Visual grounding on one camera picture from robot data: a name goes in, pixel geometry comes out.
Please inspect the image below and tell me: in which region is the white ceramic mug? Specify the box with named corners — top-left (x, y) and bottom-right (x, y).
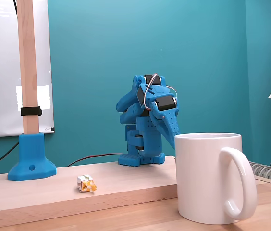
top-left (174, 132), bottom-right (258, 225)

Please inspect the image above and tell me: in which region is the red and black power cable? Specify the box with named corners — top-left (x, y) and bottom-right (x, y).
top-left (67, 153), bottom-right (123, 167)

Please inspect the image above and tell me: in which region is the yellow white sweet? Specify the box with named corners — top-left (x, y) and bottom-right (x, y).
top-left (77, 175), bottom-right (98, 193)

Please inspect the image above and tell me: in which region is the wooden camera post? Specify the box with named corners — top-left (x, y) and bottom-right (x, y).
top-left (16, 0), bottom-right (40, 134)

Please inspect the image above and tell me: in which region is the light wooden base board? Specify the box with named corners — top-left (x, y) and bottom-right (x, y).
top-left (0, 155), bottom-right (177, 231)

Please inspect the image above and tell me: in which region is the black strap on post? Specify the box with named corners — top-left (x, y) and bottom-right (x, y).
top-left (20, 105), bottom-right (42, 116)

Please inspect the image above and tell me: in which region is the blue printed post base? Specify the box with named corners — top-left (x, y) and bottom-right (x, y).
top-left (7, 131), bottom-right (57, 181)

